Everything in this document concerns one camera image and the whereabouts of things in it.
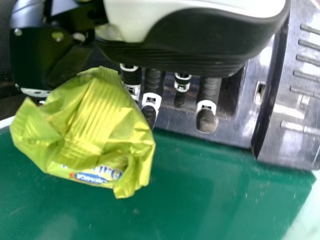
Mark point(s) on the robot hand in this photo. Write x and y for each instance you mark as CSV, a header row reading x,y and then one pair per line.
x,y
190,37

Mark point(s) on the yellow-green biscuit packet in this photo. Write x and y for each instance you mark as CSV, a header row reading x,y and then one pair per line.
x,y
85,135

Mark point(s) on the black oven with glass door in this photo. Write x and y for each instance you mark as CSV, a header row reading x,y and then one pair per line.
x,y
277,100

